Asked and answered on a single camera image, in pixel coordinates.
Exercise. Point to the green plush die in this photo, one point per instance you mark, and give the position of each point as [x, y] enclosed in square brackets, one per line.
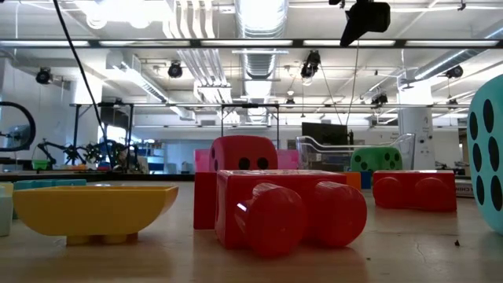
[373, 162]

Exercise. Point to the royal blue toy brick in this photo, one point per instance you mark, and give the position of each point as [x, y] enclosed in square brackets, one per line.
[366, 181]

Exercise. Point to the orange sloped brick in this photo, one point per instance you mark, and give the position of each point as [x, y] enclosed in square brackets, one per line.
[353, 181]

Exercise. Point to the teal plush die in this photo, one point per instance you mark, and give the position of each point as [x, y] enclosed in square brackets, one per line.
[485, 137]

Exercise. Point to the red double-stud brick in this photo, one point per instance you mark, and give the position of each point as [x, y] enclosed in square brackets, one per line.
[432, 184]

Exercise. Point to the red plush die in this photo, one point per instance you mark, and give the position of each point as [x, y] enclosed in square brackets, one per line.
[236, 151]

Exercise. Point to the small red brick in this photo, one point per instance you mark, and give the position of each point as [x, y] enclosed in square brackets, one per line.
[204, 204]

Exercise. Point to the yellow long curved brick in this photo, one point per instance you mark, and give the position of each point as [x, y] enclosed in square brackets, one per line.
[90, 212]

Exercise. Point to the background black robot arm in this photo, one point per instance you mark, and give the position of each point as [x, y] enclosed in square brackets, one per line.
[70, 151]
[112, 153]

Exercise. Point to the black background monitor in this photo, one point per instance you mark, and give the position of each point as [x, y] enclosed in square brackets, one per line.
[324, 133]

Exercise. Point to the white building pillar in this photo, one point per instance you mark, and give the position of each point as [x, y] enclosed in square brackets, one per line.
[416, 133]

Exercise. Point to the clear plastic container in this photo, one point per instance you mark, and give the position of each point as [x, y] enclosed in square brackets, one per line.
[314, 149]

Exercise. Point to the pink plastic bin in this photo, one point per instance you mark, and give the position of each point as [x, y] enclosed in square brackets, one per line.
[288, 159]

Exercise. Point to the white printed box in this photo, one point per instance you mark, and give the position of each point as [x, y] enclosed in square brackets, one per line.
[464, 190]

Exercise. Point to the large red brick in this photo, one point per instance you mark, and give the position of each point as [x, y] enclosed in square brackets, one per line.
[275, 220]

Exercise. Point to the small green basket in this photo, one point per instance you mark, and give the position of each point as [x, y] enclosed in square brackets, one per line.
[41, 165]

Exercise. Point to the sky blue square brick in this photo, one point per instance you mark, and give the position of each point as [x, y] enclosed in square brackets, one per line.
[39, 183]

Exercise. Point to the black aluminium rig frame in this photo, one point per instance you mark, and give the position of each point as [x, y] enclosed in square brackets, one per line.
[298, 43]

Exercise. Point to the black hanging camera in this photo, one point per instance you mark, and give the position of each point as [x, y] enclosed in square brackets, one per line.
[43, 76]
[455, 72]
[379, 99]
[175, 70]
[310, 65]

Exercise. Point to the silver ceiling air duct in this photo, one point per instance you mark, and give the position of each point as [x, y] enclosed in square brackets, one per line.
[261, 65]

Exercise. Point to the background black rig frame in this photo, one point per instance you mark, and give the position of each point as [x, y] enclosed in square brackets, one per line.
[251, 105]

